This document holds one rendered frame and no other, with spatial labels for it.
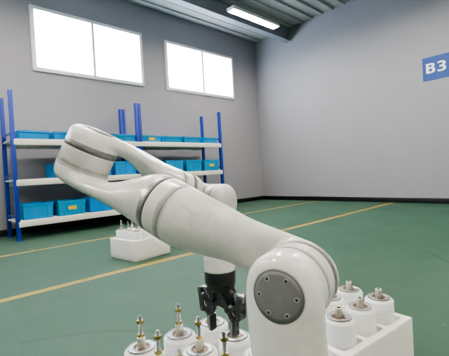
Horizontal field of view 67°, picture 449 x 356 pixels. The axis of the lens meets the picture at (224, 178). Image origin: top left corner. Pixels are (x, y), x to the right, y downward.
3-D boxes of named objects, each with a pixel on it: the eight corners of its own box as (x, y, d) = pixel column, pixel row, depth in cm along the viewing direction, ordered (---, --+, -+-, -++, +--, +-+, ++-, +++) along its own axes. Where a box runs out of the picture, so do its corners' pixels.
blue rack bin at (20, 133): (9, 142, 475) (8, 134, 475) (39, 143, 501) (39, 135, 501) (18, 138, 438) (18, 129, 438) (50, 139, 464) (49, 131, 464)
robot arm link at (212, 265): (253, 264, 84) (252, 239, 84) (224, 276, 76) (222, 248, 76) (225, 259, 90) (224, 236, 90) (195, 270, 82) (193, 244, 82)
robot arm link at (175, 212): (190, 176, 55) (150, 179, 47) (354, 256, 43) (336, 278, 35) (176, 227, 57) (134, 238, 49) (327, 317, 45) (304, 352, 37)
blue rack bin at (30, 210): (14, 218, 478) (13, 203, 478) (43, 215, 504) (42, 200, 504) (23, 220, 441) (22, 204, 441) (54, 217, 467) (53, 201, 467)
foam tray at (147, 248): (170, 252, 322) (169, 234, 321) (135, 262, 292) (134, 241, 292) (145, 248, 347) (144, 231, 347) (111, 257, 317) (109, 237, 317)
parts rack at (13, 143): (227, 209, 680) (222, 111, 678) (15, 241, 431) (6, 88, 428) (207, 208, 727) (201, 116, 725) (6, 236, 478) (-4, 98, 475)
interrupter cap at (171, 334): (191, 328, 106) (191, 325, 106) (193, 339, 98) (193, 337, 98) (166, 330, 105) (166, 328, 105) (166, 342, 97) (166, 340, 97)
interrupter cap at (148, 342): (161, 345, 96) (161, 342, 96) (140, 358, 89) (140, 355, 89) (142, 339, 100) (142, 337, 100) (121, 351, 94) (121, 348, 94)
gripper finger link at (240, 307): (236, 295, 77) (232, 319, 78) (242, 299, 76) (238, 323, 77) (243, 292, 79) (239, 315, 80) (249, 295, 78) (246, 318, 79)
